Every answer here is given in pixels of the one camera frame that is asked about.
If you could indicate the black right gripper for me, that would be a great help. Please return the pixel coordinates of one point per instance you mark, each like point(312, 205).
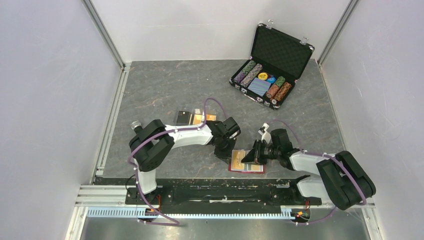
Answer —
point(254, 155)

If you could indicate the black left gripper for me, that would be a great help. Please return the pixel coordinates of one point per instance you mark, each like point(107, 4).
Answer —
point(226, 155)

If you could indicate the red leather card holder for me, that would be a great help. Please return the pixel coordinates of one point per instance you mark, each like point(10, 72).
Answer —
point(249, 168)

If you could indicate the gold VIP card stack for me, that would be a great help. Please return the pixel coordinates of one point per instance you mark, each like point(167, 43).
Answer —
point(211, 117)

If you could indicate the clear acrylic card tray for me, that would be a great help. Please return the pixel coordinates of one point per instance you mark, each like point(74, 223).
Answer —
point(193, 111)

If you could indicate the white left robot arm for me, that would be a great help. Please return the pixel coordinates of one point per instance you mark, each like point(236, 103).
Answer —
point(151, 145)

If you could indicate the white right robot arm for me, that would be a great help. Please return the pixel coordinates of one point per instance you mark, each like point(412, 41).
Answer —
point(340, 178)

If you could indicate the gold card stack middle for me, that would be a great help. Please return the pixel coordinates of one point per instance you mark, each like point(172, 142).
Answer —
point(197, 119)

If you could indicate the black VIP card stack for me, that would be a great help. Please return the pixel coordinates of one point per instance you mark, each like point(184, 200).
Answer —
point(183, 117)

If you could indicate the blue playing card deck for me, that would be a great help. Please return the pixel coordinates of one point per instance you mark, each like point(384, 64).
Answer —
point(259, 86)

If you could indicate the yellow dealer button chip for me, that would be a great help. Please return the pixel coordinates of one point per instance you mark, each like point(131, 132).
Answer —
point(263, 76)

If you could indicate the black poker chip case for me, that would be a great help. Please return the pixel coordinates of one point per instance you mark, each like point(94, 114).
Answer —
point(282, 56)

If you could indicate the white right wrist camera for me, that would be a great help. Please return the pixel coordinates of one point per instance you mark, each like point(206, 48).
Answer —
point(265, 130)

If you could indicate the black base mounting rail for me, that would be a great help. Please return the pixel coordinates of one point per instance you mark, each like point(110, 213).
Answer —
point(227, 195)

